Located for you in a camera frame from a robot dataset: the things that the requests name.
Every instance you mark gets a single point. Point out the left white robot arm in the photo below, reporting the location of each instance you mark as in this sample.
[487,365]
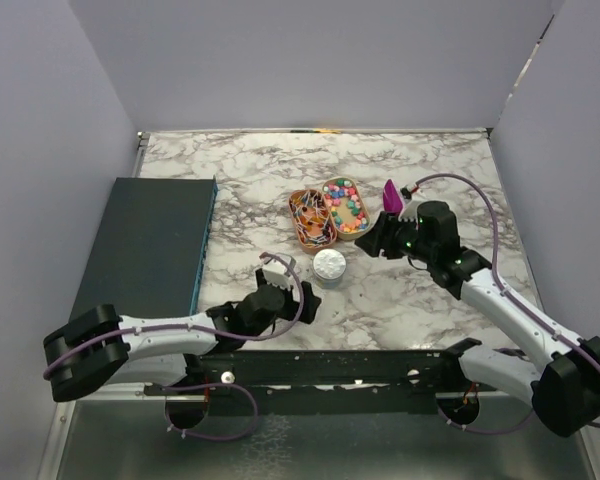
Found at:
[102,347]

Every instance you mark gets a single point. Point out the clear glass jar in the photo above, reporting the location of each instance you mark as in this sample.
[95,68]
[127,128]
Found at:
[328,283]

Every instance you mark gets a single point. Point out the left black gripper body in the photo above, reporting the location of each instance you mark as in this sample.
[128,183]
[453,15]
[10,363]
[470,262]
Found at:
[289,311]

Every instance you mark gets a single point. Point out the pink tray of lollipops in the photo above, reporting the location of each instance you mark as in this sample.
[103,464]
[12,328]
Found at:
[312,220]

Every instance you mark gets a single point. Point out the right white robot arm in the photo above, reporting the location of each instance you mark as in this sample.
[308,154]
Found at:
[560,376]

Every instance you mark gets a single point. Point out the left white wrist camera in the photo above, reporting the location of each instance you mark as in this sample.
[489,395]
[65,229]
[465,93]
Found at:
[277,270]

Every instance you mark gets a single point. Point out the tan tray of star candies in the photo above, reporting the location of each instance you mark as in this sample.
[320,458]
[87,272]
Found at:
[347,208]

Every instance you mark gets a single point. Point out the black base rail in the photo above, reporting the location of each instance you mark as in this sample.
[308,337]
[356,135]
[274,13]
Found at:
[320,382]

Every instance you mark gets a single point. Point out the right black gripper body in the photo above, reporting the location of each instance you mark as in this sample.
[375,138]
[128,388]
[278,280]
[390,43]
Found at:
[404,240]

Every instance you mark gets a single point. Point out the dark blue box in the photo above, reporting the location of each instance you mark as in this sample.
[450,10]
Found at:
[148,255]

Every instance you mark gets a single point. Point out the silver jar lid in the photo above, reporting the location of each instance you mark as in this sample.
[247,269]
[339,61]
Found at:
[329,264]

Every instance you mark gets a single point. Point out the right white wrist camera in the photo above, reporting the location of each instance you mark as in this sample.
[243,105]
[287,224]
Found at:
[410,203]

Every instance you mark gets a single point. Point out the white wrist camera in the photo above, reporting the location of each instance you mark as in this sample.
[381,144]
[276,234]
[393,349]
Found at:
[410,203]
[277,270]

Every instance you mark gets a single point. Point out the purple plastic scoop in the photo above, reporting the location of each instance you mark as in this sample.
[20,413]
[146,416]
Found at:
[393,202]

